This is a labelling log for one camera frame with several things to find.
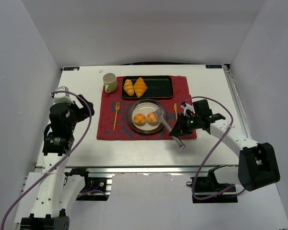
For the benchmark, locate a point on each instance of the left striped croissant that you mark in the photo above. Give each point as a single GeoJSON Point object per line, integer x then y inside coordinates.
{"type": "Point", "coordinates": [128, 88]}

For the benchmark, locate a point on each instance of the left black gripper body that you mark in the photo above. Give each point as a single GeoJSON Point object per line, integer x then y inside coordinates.
{"type": "Point", "coordinates": [85, 109]}

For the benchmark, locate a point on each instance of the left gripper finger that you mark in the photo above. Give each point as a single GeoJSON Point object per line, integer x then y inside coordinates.
{"type": "Point", "coordinates": [87, 109]}
{"type": "Point", "coordinates": [75, 108]}

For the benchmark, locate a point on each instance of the orange plastic fork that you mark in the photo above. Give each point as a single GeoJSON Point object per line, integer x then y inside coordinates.
{"type": "Point", "coordinates": [117, 107]}

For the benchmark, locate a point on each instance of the red patterned placemat cloth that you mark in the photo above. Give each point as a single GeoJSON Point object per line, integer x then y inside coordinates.
{"type": "Point", "coordinates": [123, 131]}

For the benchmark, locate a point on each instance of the black rectangular tray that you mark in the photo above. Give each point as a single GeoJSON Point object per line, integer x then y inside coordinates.
{"type": "Point", "coordinates": [159, 87]}

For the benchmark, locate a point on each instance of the left blue table label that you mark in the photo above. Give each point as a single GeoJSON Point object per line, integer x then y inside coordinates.
{"type": "Point", "coordinates": [71, 68]}

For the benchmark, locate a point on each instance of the striped croissant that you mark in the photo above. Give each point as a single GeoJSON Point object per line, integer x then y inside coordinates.
{"type": "Point", "coordinates": [140, 87]}
{"type": "Point", "coordinates": [128, 88]}

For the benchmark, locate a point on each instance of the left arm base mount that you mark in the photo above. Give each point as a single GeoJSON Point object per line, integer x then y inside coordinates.
{"type": "Point", "coordinates": [95, 188]}

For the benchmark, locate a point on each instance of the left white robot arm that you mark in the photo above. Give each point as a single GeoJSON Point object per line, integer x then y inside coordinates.
{"type": "Point", "coordinates": [57, 191]}

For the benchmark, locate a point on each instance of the metal serving tongs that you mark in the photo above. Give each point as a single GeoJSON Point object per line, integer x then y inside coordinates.
{"type": "Point", "coordinates": [159, 115]}

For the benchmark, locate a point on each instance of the aluminium table frame rail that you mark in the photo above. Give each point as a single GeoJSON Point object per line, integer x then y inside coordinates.
{"type": "Point", "coordinates": [242, 117]}

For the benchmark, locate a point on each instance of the round bread bun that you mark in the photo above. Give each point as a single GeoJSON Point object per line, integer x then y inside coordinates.
{"type": "Point", "coordinates": [139, 119]}
{"type": "Point", "coordinates": [151, 118]}

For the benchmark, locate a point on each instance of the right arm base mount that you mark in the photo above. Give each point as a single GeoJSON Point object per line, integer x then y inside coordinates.
{"type": "Point", "coordinates": [202, 189]}

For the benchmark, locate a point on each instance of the pale green mug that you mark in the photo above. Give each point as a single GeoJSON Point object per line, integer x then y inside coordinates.
{"type": "Point", "coordinates": [110, 82]}

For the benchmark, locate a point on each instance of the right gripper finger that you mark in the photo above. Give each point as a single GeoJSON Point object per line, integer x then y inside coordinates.
{"type": "Point", "coordinates": [181, 118]}
{"type": "Point", "coordinates": [177, 131]}

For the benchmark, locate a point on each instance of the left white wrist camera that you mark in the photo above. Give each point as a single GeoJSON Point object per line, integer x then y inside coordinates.
{"type": "Point", "coordinates": [60, 94]}

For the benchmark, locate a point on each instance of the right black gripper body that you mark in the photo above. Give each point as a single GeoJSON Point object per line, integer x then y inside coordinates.
{"type": "Point", "coordinates": [180, 125]}

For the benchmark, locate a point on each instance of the dark rimmed white plate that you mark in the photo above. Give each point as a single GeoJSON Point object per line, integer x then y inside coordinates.
{"type": "Point", "coordinates": [145, 106]}

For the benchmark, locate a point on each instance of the blue table label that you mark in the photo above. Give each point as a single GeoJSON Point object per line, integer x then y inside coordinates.
{"type": "Point", "coordinates": [71, 68]}
{"type": "Point", "coordinates": [213, 66]}

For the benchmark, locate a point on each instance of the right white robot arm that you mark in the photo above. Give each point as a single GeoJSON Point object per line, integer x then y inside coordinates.
{"type": "Point", "coordinates": [257, 165]}

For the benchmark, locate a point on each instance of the orange plastic knife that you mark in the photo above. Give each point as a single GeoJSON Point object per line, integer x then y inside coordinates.
{"type": "Point", "coordinates": [176, 111]}

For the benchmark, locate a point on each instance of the right striped croissant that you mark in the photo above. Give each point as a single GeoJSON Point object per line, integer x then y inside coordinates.
{"type": "Point", "coordinates": [140, 87]}

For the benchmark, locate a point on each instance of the right blue table label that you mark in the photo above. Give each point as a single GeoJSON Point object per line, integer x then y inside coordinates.
{"type": "Point", "coordinates": [213, 66]}

